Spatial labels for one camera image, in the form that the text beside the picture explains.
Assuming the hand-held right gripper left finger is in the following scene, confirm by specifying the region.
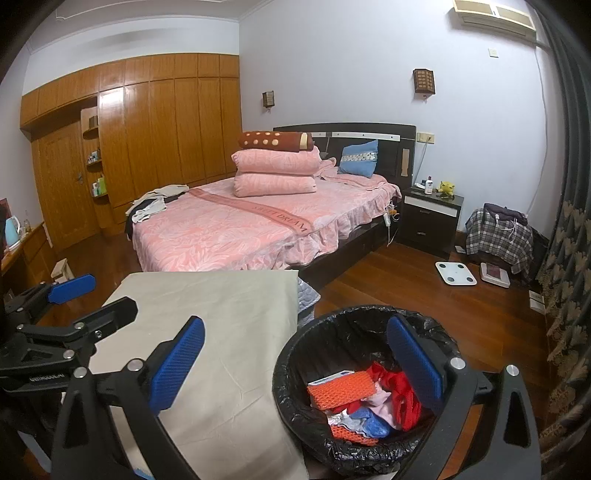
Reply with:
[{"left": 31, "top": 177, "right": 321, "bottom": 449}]
[{"left": 50, "top": 315, "right": 206, "bottom": 480}]

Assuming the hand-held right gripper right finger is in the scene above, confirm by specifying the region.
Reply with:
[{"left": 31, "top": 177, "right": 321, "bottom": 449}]
[{"left": 386, "top": 314, "right": 542, "bottom": 480}]

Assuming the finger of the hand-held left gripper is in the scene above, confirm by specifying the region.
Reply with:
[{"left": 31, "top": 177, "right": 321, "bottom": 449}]
[
  {"left": 65, "top": 296, "right": 140, "bottom": 357},
  {"left": 4, "top": 273, "right": 97, "bottom": 320}
]

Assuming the red cloth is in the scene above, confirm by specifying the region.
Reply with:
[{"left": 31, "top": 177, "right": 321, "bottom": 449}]
[{"left": 368, "top": 362, "right": 424, "bottom": 433}]

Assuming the bluish grey cloth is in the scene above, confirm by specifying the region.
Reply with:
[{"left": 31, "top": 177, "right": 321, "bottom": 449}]
[{"left": 348, "top": 406, "right": 393, "bottom": 437}]

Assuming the large orange spiky mat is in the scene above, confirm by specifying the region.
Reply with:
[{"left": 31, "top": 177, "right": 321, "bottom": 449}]
[{"left": 307, "top": 369, "right": 375, "bottom": 409}]

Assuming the white printed card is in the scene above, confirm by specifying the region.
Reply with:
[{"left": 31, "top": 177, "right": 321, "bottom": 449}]
[{"left": 307, "top": 368, "right": 356, "bottom": 387}]

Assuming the small orange spiky mat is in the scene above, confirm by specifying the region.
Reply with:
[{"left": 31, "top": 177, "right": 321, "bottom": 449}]
[{"left": 329, "top": 422, "right": 380, "bottom": 446}]

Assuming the round bin with black bag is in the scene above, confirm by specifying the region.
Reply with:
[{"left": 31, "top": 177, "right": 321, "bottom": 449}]
[{"left": 272, "top": 305, "right": 468, "bottom": 480}]

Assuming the small white stool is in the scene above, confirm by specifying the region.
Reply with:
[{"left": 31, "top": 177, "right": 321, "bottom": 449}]
[{"left": 50, "top": 258, "right": 73, "bottom": 284}]

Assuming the table with beige cloth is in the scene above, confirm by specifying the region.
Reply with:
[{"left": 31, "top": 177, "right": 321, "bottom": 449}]
[{"left": 88, "top": 270, "right": 311, "bottom": 480}]

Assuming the wooden sideboard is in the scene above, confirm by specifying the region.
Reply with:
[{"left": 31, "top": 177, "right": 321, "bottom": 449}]
[{"left": 0, "top": 222, "right": 59, "bottom": 297}]

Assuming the light blue kettle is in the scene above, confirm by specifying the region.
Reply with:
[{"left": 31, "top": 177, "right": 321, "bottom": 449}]
[{"left": 4, "top": 215, "right": 23, "bottom": 248}]

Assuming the wooden door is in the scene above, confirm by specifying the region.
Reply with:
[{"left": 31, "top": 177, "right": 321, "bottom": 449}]
[{"left": 31, "top": 121, "right": 100, "bottom": 253}]

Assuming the white bathroom scale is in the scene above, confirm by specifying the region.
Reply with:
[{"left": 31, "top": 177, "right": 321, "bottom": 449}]
[{"left": 435, "top": 260, "right": 478, "bottom": 287}]

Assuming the pile of clothes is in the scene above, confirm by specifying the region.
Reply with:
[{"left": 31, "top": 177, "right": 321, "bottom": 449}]
[{"left": 126, "top": 185, "right": 190, "bottom": 225}]

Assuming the white scale red centre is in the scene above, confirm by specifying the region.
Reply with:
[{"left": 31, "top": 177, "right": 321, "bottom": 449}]
[{"left": 479, "top": 261, "right": 511, "bottom": 289}]

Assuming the quilted grey pad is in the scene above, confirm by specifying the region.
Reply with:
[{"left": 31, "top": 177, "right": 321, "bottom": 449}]
[{"left": 295, "top": 276, "right": 322, "bottom": 324}]

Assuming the pink bedspread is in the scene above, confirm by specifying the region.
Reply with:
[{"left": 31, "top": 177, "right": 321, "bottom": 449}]
[{"left": 131, "top": 173, "right": 403, "bottom": 273}]

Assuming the dark nightstand white stripe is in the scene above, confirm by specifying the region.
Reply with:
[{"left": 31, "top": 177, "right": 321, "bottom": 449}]
[{"left": 397, "top": 189, "right": 465, "bottom": 257}]

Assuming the plaid covered chair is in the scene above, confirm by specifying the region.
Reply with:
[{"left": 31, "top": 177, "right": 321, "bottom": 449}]
[{"left": 465, "top": 208, "right": 534, "bottom": 282}]

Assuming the white bed controller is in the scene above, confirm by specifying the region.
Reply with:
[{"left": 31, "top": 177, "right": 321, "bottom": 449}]
[{"left": 383, "top": 203, "right": 399, "bottom": 246}]

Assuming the dark hooded garment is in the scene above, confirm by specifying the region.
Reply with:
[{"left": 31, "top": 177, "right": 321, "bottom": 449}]
[{"left": 483, "top": 202, "right": 530, "bottom": 227}]

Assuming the wooden wardrobe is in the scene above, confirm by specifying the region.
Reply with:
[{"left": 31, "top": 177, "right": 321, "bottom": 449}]
[{"left": 19, "top": 53, "right": 243, "bottom": 241}]

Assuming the pink folded quilt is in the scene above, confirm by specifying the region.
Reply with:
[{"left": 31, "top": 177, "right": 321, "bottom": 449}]
[
  {"left": 233, "top": 172, "right": 319, "bottom": 198},
  {"left": 231, "top": 148, "right": 323, "bottom": 176}
]

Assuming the patterned dark curtain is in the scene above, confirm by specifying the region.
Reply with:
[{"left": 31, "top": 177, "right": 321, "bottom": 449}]
[{"left": 531, "top": 0, "right": 591, "bottom": 467}]

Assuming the blue pillow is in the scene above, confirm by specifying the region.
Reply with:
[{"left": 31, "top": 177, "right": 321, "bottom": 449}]
[{"left": 337, "top": 140, "right": 380, "bottom": 179}]

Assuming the dark wooden bed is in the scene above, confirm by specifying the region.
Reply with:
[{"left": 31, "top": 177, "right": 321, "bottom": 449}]
[{"left": 126, "top": 124, "right": 417, "bottom": 291}]

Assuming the brown dotted bolster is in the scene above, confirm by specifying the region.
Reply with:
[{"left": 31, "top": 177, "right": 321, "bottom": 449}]
[{"left": 238, "top": 130, "right": 321, "bottom": 152}]

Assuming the air conditioner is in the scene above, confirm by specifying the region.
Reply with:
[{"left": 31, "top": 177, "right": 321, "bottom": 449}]
[{"left": 452, "top": 0, "right": 539, "bottom": 45}]

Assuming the white wall cable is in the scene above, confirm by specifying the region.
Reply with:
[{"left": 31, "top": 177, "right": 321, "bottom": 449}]
[{"left": 531, "top": 43, "right": 553, "bottom": 237}]

